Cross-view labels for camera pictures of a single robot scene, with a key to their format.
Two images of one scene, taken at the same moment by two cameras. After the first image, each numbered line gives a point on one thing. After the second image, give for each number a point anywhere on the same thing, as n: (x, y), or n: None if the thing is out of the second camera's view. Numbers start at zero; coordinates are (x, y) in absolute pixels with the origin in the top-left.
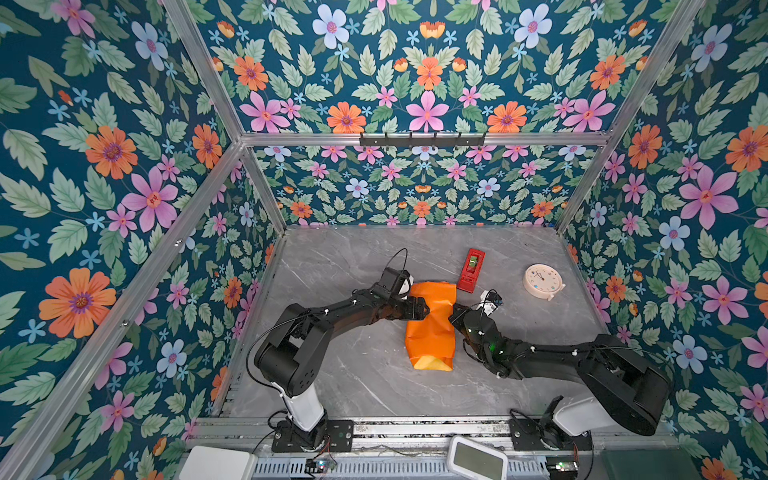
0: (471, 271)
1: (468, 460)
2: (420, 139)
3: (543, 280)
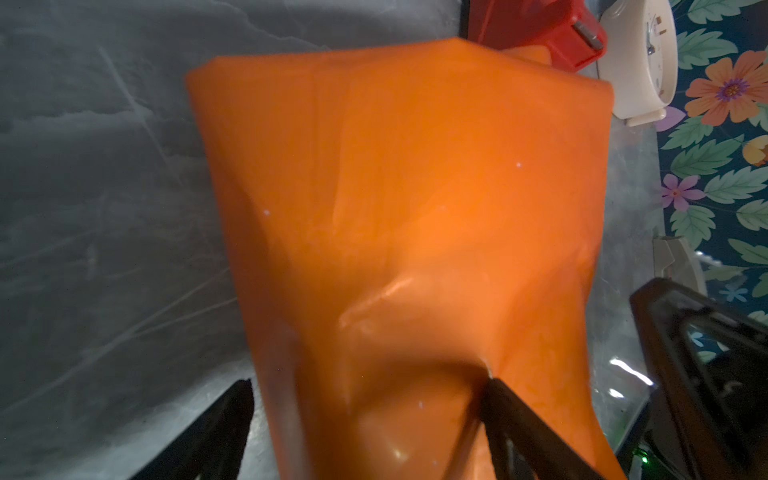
0: (572, 38)
1: None
2: None
3: (641, 58)
